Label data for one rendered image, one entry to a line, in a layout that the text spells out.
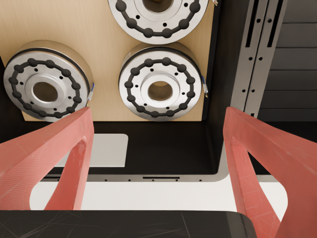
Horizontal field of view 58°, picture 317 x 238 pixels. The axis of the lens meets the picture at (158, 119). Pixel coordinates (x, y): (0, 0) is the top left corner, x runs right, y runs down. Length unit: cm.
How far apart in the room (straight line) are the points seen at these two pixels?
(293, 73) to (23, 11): 34
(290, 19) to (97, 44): 23
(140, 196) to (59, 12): 54
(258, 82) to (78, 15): 21
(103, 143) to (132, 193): 39
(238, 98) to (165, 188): 49
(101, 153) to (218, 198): 47
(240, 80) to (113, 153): 19
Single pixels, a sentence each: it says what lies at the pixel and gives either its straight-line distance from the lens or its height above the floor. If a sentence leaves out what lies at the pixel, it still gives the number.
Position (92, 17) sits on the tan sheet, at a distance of 35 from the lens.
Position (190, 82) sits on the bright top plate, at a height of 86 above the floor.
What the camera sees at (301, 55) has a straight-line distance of 41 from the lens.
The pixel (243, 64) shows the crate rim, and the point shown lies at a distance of 27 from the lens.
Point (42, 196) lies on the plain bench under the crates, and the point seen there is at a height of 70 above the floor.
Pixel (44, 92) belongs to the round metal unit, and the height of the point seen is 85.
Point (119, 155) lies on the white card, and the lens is 37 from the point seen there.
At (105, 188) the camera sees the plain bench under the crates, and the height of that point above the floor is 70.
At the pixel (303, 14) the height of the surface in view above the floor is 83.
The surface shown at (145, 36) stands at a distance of 32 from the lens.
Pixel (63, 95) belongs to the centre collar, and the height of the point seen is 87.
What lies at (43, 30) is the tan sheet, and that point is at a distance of 38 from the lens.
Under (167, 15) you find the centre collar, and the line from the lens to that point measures 31.
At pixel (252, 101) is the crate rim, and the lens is 29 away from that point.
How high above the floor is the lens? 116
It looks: 52 degrees down
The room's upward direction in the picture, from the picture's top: 179 degrees counter-clockwise
